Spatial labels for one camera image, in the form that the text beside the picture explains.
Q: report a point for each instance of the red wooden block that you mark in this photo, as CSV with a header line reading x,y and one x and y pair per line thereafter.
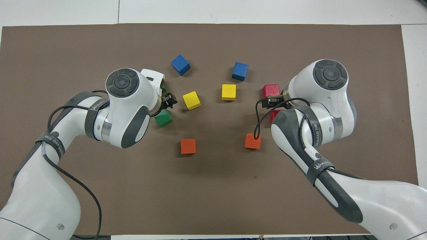
x,y
274,116
271,90

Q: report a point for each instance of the orange wooden block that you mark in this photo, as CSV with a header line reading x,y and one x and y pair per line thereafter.
x,y
252,141
188,146

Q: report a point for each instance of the brown paper mat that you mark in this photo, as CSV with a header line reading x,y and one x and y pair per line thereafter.
x,y
213,186

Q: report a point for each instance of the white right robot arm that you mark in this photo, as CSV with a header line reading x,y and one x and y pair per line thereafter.
x,y
383,200

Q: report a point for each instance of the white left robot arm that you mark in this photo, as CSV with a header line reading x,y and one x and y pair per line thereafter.
x,y
33,186

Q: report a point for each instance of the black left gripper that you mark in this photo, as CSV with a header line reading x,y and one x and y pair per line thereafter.
x,y
164,103

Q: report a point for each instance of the blue wooden block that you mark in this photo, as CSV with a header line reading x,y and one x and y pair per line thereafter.
x,y
180,64
240,71

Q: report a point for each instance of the green wooden block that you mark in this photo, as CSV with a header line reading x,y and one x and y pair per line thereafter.
x,y
163,89
163,118

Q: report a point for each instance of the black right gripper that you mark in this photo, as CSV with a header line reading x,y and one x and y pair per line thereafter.
x,y
279,101

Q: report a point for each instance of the yellow wooden block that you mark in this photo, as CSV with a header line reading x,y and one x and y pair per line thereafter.
x,y
229,92
191,100

